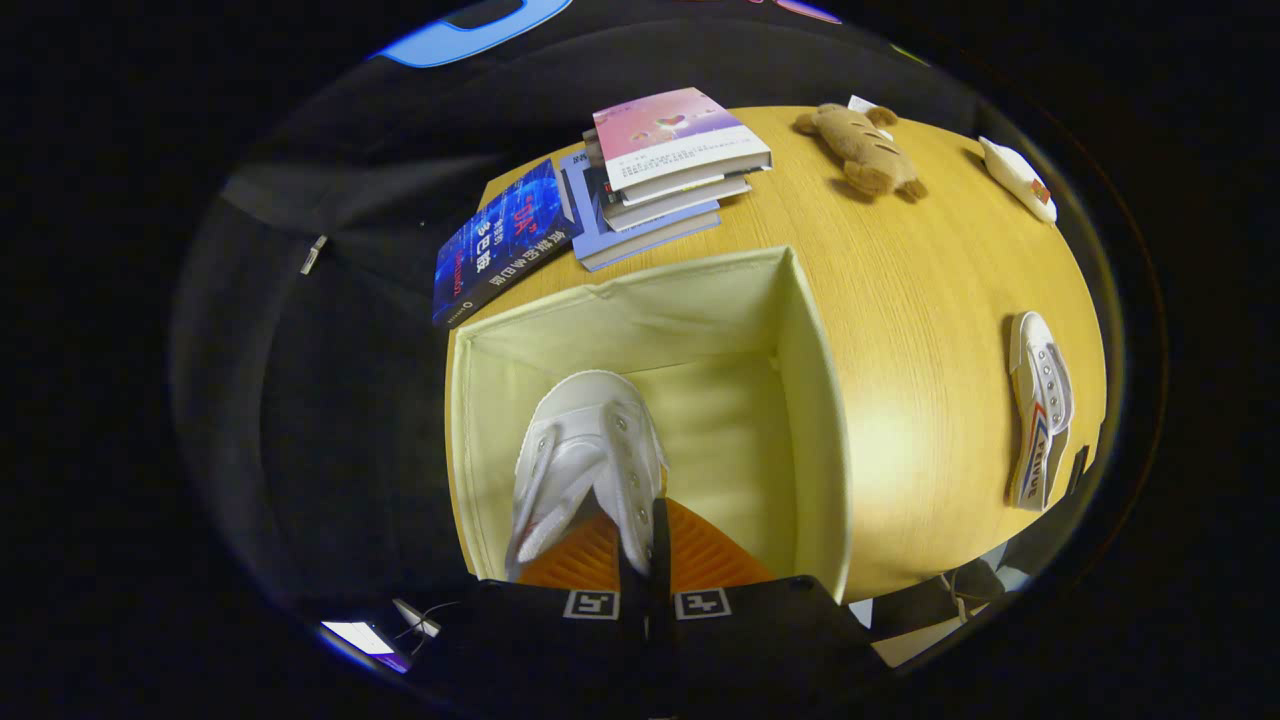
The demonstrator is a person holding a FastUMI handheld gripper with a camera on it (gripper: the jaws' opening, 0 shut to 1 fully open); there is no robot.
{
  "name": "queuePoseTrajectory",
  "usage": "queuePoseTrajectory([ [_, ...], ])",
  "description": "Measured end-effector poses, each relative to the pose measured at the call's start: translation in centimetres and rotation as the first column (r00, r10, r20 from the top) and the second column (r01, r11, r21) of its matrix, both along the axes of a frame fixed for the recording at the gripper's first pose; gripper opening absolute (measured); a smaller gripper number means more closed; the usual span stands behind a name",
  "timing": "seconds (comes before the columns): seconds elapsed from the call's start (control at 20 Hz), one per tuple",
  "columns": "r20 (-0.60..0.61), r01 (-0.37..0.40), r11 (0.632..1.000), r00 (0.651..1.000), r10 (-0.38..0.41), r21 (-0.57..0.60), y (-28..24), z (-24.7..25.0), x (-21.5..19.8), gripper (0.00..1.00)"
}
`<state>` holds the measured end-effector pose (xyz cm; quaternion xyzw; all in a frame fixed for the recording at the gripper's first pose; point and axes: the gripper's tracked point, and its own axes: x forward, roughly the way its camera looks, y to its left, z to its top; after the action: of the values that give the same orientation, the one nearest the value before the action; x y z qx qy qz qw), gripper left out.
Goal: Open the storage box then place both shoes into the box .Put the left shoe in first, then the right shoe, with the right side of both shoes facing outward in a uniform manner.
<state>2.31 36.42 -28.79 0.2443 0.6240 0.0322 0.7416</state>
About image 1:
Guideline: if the cream fabric storage box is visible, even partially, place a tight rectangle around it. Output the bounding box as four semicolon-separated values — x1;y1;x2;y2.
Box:
447;245;853;604

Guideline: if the black backdrop cloth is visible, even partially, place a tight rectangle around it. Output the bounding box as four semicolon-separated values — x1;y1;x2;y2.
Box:
170;0;1001;626

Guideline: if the white paperback book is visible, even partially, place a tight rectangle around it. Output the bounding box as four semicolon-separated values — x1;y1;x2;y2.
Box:
600;170;753;209

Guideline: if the white canvas shoe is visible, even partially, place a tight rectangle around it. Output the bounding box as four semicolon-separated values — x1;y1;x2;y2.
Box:
1005;310;1077;513
505;370;669;583

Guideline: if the pink cover book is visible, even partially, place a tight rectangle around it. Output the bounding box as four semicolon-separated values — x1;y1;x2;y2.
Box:
592;88;773;193

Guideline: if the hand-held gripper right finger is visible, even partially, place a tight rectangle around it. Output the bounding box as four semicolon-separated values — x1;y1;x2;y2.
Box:
650;497;886;713

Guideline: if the dark blue cover book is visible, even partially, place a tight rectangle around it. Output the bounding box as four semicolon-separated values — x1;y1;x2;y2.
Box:
432;158;583;331

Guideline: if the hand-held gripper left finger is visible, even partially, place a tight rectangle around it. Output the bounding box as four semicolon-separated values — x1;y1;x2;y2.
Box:
445;512;653;713

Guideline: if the brown bread plush toy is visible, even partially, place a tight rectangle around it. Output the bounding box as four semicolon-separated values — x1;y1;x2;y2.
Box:
795;95;926;201

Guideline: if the white pouch red label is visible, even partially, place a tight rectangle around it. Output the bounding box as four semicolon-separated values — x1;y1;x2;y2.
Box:
978;135;1058;223

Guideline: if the lavender cover book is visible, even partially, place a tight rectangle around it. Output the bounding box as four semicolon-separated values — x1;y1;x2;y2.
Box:
558;150;723;273

